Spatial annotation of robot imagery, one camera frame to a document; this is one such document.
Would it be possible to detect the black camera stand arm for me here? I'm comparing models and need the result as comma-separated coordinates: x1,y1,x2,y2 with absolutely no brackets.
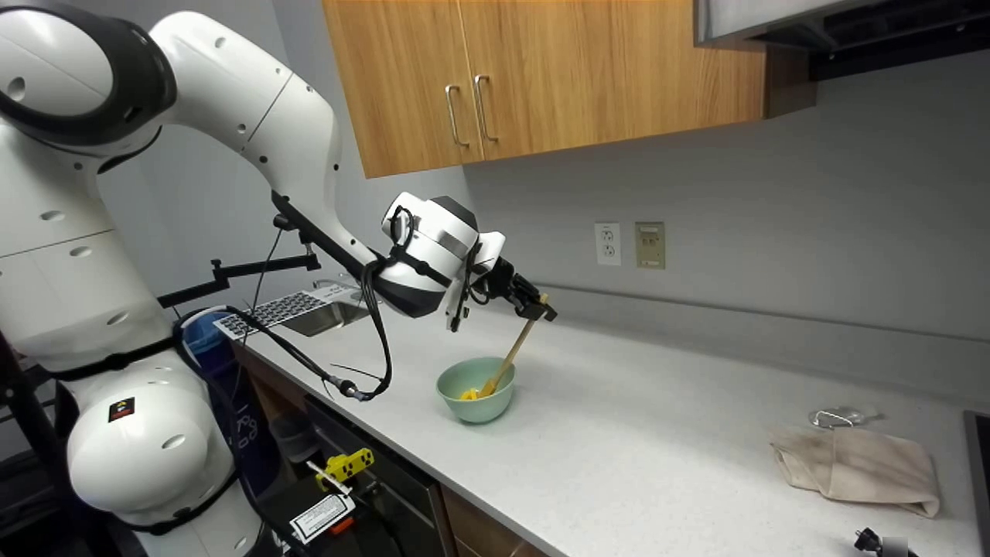
152,250,324,312

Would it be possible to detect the clear plastic bag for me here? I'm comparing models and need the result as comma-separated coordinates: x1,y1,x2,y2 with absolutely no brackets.
808,404,888,432

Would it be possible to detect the wooden ladle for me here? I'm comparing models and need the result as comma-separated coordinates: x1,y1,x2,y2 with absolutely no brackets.
472,297,556,403

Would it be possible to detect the beige folded cloth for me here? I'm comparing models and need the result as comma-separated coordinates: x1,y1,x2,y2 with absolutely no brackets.
769,427,943,520

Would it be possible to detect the wooden wall cabinet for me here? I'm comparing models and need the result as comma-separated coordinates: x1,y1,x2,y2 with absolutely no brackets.
322,0,818,180

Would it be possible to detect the black stand frame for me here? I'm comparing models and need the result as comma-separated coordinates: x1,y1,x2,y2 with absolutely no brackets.
0,327,73,557

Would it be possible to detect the white wall power outlet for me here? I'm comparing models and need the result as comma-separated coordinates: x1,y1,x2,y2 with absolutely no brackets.
595,219,624,272

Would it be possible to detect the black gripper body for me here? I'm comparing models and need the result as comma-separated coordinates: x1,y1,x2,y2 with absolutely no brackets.
476,258,533,308

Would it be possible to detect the small black object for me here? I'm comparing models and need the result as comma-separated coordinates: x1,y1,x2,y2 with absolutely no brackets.
852,527,918,557

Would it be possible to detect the light green bowl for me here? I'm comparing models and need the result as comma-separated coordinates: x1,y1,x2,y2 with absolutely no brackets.
432,355,521,427

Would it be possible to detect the metal cabinet door handle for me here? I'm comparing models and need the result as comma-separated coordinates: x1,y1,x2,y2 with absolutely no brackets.
470,72,505,149
442,84,472,151

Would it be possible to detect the blue bin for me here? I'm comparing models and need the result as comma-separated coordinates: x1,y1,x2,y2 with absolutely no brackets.
170,301,274,508

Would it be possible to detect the dark range hood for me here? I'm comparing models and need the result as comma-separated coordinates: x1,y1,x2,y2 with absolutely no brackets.
693,0,990,88

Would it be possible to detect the black stove top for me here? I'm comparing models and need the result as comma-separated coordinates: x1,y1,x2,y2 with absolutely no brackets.
963,413,990,557

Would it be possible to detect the wooden base cabinet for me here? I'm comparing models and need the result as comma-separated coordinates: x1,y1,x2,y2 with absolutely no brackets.
241,351,552,557

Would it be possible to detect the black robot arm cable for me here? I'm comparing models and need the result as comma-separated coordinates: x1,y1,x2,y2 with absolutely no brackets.
218,194,397,404

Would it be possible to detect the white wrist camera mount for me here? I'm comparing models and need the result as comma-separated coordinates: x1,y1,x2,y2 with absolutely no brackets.
470,228,506,272

